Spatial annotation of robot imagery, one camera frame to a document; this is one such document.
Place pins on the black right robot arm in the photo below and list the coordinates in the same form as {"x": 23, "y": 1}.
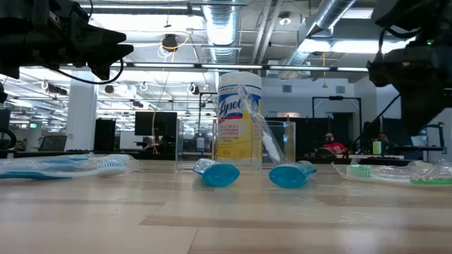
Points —
{"x": 416, "y": 14}

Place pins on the black tall cabinet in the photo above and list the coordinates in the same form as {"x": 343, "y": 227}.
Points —
{"x": 105, "y": 135}

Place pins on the green toothbrush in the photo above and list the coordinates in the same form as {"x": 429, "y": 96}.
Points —
{"x": 360, "y": 171}

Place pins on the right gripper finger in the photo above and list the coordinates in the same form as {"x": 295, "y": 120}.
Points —
{"x": 420, "y": 106}

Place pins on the rectangular ceiling light panel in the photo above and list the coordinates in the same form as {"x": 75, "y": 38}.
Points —
{"x": 353, "y": 46}

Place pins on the white building column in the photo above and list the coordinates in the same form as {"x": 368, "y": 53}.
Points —
{"x": 81, "y": 113}

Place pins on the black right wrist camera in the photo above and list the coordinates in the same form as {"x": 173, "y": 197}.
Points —
{"x": 383, "y": 72}

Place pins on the Lysol wipes canister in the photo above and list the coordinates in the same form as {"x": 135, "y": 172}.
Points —
{"x": 236, "y": 134}

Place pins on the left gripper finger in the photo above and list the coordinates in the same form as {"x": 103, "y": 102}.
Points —
{"x": 100, "y": 31}
{"x": 109, "y": 54}

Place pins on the white ceiling pipes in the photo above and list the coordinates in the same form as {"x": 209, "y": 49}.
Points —
{"x": 263, "y": 31}

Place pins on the green cup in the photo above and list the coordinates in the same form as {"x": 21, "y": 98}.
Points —
{"x": 377, "y": 148}

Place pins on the blue mouthwash bottle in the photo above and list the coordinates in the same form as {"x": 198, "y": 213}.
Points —
{"x": 291, "y": 175}
{"x": 217, "y": 174}

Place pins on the blue white wrapped toothbrush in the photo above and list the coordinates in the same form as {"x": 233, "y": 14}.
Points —
{"x": 270, "y": 144}

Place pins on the silver spiral air duct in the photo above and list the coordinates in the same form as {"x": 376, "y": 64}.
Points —
{"x": 222, "y": 31}
{"x": 335, "y": 10}

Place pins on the black computer monitor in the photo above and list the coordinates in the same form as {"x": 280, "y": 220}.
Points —
{"x": 155, "y": 123}

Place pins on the long linear ceiling light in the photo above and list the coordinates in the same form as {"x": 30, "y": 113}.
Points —
{"x": 229, "y": 66}

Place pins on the person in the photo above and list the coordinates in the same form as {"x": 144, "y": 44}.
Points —
{"x": 335, "y": 146}
{"x": 383, "y": 137}

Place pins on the clear acrylic organizer box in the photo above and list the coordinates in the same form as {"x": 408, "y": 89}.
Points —
{"x": 286, "y": 148}

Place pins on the black clamp stand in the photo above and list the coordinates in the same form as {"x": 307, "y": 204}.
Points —
{"x": 440, "y": 137}

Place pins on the black rectangular frame stand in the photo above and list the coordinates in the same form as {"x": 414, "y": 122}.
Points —
{"x": 335, "y": 97}

